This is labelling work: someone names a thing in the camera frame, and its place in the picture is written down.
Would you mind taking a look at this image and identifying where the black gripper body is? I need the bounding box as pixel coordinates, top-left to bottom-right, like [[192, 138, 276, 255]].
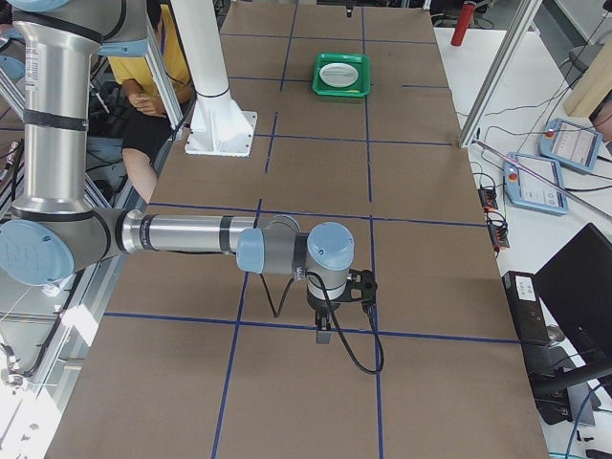
[[307, 291, 340, 317]]

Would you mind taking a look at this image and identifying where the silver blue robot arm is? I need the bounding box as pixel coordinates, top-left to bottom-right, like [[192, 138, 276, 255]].
[[1, 1, 357, 343]]

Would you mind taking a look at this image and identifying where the orange black connector strip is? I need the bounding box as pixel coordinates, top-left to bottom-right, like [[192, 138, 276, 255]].
[[477, 186, 510, 253]]

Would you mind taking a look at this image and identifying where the black desktop box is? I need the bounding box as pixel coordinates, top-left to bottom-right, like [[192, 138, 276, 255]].
[[502, 271, 549, 346]]

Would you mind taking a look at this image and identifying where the green plastic tray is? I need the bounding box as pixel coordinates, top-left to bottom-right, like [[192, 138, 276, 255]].
[[312, 53, 371, 98]]

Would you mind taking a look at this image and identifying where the near blue teach pendant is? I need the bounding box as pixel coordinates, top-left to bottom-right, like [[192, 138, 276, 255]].
[[504, 152, 569, 215]]

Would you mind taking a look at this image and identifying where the blue teach pendant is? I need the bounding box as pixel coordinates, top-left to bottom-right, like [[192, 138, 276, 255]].
[[504, 152, 569, 215], [539, 119, 602, 174]]

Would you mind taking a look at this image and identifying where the white round plate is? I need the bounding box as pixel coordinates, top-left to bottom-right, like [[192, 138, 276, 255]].
[[318, 62, 360, 88]]

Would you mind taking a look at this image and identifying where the person in yellow shirt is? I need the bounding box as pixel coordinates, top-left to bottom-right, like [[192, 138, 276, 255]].
[[109, 1, 194, 202]]

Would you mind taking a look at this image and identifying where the black computer monitor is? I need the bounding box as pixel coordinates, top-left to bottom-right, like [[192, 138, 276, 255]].
[[535, 223, 611, 362]]

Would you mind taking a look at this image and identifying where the far blue teach pendant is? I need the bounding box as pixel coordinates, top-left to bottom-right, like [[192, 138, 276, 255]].
[[539, 119, 602, 174]]

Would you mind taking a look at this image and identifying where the red cylinder bottle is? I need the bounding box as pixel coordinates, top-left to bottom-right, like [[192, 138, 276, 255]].
[[450, 1, 476, 47]]

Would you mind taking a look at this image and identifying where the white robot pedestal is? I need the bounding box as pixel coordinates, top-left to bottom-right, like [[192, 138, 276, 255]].
[[171, 0, 257, 158]]

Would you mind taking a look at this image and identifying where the aluminium frame post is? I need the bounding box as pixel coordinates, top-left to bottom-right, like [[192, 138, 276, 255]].
[[458, 0, 542, 148]]

